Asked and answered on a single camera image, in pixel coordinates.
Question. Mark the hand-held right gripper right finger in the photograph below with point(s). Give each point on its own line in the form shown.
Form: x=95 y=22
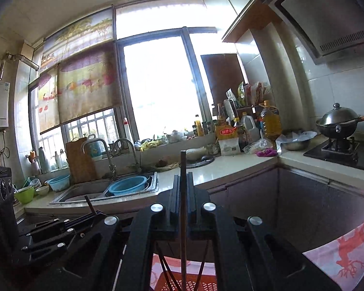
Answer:
x=192 y=218

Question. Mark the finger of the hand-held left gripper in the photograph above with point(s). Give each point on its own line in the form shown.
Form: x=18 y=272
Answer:
x=57 y=225
x=48 y=245

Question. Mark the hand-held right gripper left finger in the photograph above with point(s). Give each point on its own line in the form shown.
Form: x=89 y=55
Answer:
x=174 y=218

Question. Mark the dark wooden chopstick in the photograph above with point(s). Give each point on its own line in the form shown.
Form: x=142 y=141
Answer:
x=89 y=205
x=183 y=188

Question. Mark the pink perforated plastic basket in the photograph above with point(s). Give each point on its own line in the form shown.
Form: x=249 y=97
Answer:
x=170 y=279

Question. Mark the green bowl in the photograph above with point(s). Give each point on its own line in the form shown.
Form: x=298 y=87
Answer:
x=25 y=195

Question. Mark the small white bowl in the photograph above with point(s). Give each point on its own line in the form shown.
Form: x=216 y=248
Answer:
x=43 y=190

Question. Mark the stainless steel sink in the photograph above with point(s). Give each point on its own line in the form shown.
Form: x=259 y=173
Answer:
x=82 y=195

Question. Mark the light blue plastic colander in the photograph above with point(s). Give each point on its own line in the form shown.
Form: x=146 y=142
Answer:
x=59 y=183

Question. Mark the blue plastic basin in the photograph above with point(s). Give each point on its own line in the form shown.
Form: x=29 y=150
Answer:
x=127 y=185

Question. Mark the wooden cutting board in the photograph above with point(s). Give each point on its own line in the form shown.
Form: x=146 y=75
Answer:
x=80 y=163

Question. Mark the grey thermos flask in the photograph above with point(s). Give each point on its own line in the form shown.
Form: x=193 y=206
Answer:
x=44 y=160

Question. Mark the teal white container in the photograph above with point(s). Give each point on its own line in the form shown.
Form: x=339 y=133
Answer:
x=94 y=150

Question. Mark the yellow label food bag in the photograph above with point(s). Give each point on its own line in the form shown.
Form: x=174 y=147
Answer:
x=228 y=141

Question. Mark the curved steel faucet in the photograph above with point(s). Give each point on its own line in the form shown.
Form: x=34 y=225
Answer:
x=126 y=142

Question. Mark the yellow sauce bottle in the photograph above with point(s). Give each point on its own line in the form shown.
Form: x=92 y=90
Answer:
x=199 y=127

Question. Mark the angular steel faucet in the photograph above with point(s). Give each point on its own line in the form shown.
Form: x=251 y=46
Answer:
x=98 y=142

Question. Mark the magenta plastic bag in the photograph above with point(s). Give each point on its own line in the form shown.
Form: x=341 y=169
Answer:
x=267 y=153

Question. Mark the white bottle red cap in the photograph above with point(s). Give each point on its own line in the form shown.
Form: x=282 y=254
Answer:
x=127 y=130

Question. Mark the white plastic jug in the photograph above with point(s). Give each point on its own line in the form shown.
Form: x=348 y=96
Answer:
x=250 y=128

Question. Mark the large cooking oil bottle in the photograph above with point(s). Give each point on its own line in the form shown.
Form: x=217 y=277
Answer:
x=270 y=122

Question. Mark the steel basin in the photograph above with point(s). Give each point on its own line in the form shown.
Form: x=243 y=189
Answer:
x=295 y=142

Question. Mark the kitchen window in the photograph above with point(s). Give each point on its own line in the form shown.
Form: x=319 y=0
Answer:
x=157 y=91

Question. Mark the pile of food packets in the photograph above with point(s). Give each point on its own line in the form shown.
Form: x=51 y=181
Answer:
x=251 y=92

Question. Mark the colourful printed roller blind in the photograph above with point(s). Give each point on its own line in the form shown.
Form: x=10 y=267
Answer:
x=88 y=88

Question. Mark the brown board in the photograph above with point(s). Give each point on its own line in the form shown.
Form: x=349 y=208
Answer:
x=223 y=78

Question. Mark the metal flue pipe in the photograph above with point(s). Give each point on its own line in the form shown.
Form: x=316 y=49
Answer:
x=21 y=60

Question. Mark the pink printed tablecloth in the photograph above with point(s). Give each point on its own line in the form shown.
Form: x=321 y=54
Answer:
x=348 y=257

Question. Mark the black gas stove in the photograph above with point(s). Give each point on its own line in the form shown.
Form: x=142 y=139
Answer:
x=342 y=154

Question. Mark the palm print blind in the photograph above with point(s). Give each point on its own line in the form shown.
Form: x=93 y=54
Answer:
x=79 y=33

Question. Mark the range hood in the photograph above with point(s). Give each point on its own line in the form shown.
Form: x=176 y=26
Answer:
x=330 y=12

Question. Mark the wall cabinet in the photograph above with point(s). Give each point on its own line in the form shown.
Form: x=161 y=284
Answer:
x=251 y=21

